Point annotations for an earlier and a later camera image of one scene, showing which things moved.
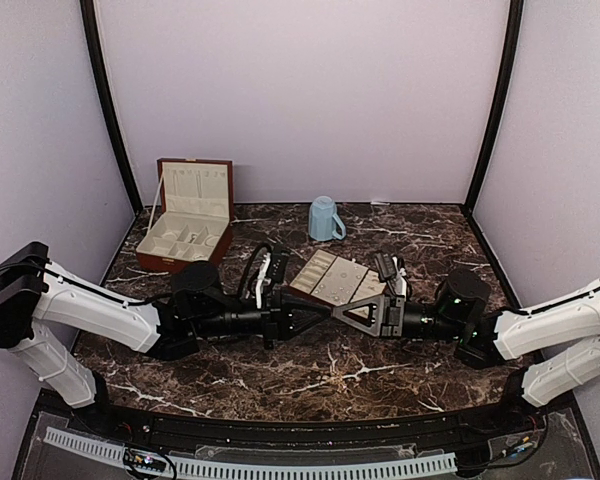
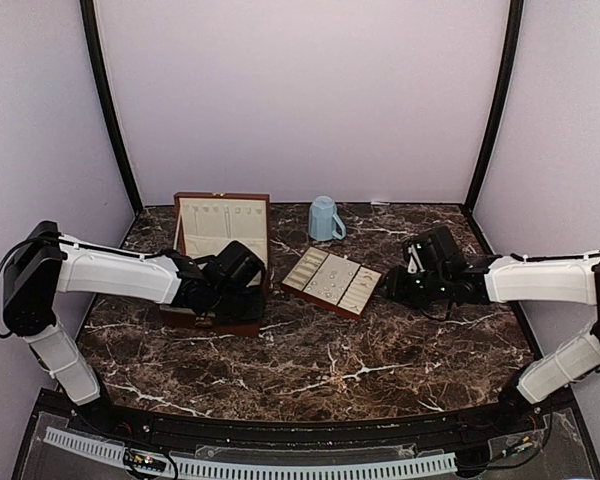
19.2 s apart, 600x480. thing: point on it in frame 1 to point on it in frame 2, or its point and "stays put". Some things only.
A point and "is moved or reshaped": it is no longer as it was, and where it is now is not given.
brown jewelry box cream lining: [196, 201] is moved or reshaped
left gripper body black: [273, 319] to [232, 309]
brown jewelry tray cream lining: [337, 280] stays put
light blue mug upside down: [323, 221] stays put
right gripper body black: [393, 318] to [419, 292]
